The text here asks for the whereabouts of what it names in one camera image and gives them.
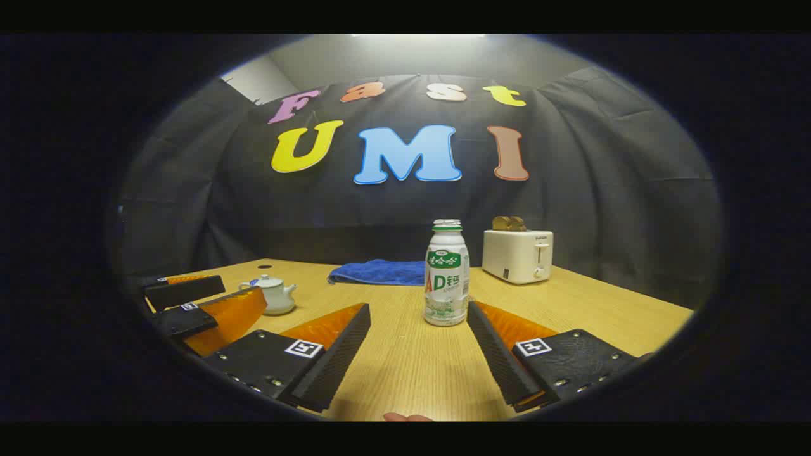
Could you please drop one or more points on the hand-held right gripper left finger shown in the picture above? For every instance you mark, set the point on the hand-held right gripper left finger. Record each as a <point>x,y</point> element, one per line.
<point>336,364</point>

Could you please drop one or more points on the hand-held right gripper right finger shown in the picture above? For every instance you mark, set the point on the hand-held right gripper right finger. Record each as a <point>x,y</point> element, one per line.
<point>497,361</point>

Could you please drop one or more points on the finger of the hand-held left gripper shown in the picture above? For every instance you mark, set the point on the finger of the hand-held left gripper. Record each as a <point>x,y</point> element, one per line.
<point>180,320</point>
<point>184,291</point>

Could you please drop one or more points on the white teacup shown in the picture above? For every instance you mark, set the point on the white teacup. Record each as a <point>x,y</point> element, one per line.
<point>279,301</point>

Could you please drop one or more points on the pink coaster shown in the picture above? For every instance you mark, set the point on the pink coaster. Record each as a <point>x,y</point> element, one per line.
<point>408,417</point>

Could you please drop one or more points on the white green-label water bottle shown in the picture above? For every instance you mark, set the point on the white green-label water bottle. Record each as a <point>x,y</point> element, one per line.
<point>447,285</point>

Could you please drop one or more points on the black backdrop cloth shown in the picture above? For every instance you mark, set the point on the black backdrop cloth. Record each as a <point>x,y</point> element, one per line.
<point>222,202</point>

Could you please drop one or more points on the blue towel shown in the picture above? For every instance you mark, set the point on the blue towel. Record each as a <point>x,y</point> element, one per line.
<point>380,272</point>

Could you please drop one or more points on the white toaster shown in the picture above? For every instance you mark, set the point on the white toaster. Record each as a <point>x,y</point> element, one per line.
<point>516,256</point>

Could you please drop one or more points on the brown bread slices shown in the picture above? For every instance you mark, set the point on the brown bread slices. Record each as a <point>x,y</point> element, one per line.
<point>509,223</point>

